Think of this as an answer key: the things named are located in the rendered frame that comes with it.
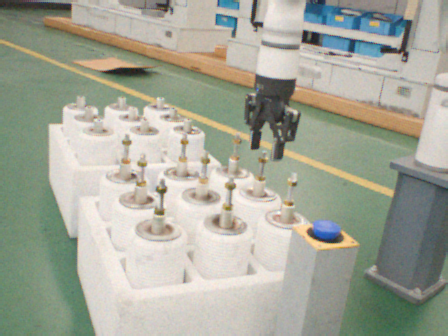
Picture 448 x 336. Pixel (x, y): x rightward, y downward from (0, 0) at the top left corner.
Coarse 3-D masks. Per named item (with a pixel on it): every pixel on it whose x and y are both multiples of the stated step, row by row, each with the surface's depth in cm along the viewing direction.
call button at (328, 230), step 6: (318, 222) 76; (324, 222) 76; (330, 222) 76; (312, 228) 75; (318, 228) 74; (324, 228) 74; (330, 228) 74; (336, 228) 74; (318, 234) 74; (324, 234) 74; (330, 234) 73; (336, 234) 74
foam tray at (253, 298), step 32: (96, 224) 100; (96, 256) 94; (192, 256) 95; (96, 288) 95; (128, 288) 81; (160, 288) 82; (192, 288) 83; (224, 288) 84; (256, 288) 87; (96, 320) 96; (128, 320) 79; (160, 320) 82; (192, 320) 84; (224, 320) 87; (256, 320) 90
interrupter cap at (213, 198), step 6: (186, 192) 100; (192, 192) 101; (210, 192) 101; (186, 198) 97; (192, 198) 98; (210, 198) 99; (216, 198) 99; (198, 204) 96; (204, 204) 96; (210, 204) 96
